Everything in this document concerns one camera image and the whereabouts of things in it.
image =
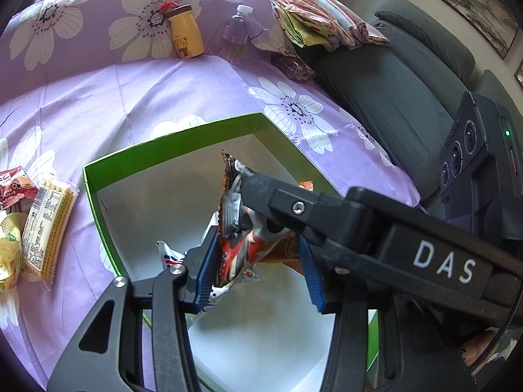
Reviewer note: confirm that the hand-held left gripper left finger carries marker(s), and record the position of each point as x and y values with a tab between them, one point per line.
204	277

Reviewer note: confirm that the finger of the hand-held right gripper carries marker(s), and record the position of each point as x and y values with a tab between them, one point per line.
294	208

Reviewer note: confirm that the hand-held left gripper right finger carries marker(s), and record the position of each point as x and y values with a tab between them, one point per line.
312	281

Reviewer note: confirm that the white blue peanut packet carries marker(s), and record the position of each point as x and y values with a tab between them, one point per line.
171	257

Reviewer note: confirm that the orange panda snack packet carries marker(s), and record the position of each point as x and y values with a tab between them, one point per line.
245	249

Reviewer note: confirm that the green cardboard box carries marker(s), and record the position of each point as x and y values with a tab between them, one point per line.
171	196

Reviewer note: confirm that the clear cracker packet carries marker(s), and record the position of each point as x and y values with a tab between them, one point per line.
47	228

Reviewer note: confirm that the pale yellow green snack packet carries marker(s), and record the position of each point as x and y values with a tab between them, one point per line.
8	249

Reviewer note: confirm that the red snack packet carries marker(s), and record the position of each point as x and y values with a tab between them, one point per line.
16	190

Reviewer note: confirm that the clear plastic container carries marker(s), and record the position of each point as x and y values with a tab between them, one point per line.
296	69

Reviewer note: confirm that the grey fabric armchair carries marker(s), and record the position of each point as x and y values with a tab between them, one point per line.
388	90

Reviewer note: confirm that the clear water bottle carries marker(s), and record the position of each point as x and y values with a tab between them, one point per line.
237	34

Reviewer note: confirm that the purple floral bed sheet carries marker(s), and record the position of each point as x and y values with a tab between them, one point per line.
122	102

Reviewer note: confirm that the yellow bear bottle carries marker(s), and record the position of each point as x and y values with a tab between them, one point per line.
186	36

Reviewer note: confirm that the dark framed landscape picture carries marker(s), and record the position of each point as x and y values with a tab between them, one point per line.
478	4

